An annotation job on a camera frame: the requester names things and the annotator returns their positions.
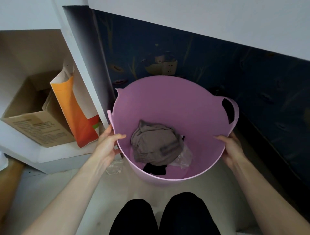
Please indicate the person's right hand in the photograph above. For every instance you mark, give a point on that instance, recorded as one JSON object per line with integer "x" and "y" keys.
{"x": 231, "y": 151}

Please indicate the person's left hand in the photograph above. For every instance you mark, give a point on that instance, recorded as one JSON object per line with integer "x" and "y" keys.
{"x": 106, "y": 147}

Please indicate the person's right thumb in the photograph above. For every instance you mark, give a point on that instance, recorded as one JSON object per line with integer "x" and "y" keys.
{"x": 220, "y": 140}

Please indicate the person's left thumb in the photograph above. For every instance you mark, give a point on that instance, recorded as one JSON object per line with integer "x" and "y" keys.
{"x": 118, "y": 138}

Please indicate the pink plastic laundry tub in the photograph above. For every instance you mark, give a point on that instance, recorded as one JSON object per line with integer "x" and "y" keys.
{"x": 169, "y": 109}

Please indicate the person's left forearm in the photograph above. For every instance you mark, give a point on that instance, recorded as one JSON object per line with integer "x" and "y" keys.
{"x": 70, "y": 193}

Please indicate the person's right forearm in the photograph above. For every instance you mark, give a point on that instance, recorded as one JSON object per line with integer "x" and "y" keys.
{"x": 271, "y": 198}

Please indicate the crumpled clear plastic wrap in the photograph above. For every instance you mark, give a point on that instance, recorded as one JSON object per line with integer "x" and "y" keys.
{"x": 113, "y": 167}

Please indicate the grey-brown crumpled garment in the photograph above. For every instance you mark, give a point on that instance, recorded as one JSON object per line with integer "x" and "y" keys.
{"x": 155, "y": 144}

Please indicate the clear plastic bag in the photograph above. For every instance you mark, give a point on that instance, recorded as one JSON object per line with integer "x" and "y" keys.
{"x": 182, "y": 157}

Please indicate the black garment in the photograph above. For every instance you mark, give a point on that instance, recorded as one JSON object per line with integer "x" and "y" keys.
{"x": 155, "y": 169}

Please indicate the orange and white paper bag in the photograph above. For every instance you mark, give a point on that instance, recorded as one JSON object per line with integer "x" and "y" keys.
{"x": 75, "y": 109}

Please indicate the white shelf unit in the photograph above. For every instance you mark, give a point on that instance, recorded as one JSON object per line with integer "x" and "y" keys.
{"x": 48, "y": 101}

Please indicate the person's black trousers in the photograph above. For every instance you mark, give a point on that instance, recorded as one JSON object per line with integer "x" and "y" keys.
{"x": 164, "y": 215}

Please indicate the brown cardboard box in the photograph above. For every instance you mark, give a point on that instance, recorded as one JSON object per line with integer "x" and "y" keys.
{"x": 31, "y": 113}

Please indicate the white wall socket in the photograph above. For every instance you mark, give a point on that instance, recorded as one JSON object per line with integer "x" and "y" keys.
{"x": 169, "y": 66}

